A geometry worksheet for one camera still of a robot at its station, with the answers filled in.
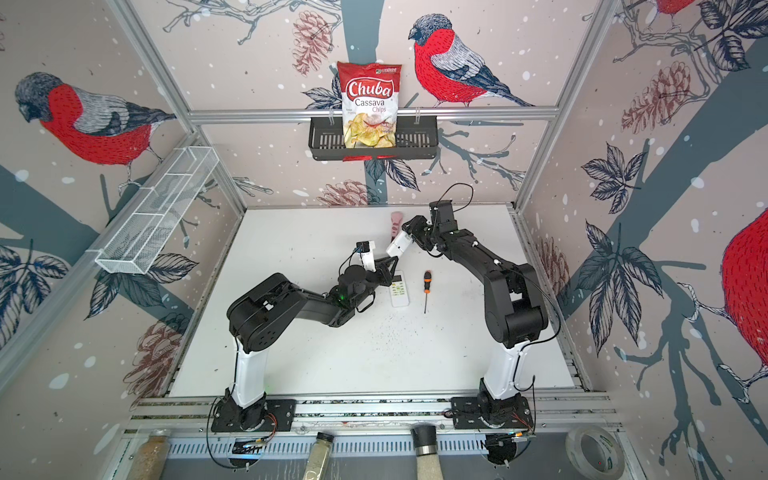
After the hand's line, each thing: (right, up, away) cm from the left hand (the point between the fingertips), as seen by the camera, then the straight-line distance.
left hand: (397, 259), depth 89 cm
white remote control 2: (+1, -13, +6) cm, 14 cm away
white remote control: (+1, +4, +3) cm, 5 cm away
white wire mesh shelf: (-63, +6, -17) cm, 65 cm away
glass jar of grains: (-56, -43, -24) cm, 74 cm away
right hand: (+1, +8, +5) cm, 10 cm away
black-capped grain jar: (+6, -43, -23) cm, 50 cm away
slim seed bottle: (-18, -42, -23) cm, 52 cm away
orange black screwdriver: (+10, -10, +9) cm, 17 cm away
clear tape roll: (+48, -44, -19) cm, 68 cm away
